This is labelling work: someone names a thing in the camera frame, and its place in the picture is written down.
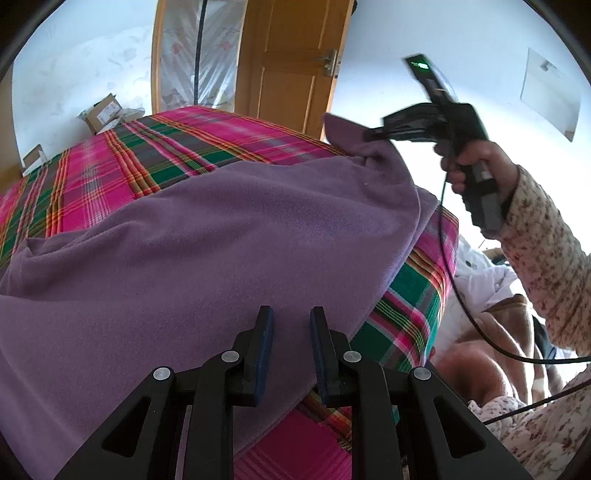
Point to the small white cardboard box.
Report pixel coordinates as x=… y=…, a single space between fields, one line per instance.
x=34 y=160

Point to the brown blanket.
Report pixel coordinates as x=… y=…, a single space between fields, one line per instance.
x=483 y=359

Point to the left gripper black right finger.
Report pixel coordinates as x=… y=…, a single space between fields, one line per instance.
x=404 y=425

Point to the purple fleece sweater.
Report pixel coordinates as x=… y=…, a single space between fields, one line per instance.
x=171 y=278

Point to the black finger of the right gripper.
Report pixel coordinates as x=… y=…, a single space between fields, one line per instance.
x=376 y=134

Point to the pink plaid bed cover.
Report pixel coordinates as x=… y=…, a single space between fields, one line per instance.
x=83 y=185

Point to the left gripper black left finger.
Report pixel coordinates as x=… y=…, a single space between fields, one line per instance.
x=180 y=424

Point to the wooden door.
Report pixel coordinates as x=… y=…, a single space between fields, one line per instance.
x=288 y=62

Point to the right floral sleeve forearm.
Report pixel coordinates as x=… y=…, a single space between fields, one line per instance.
x=550 y=263

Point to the brown cardboard box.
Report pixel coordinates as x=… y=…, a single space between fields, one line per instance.
x=101 y=114

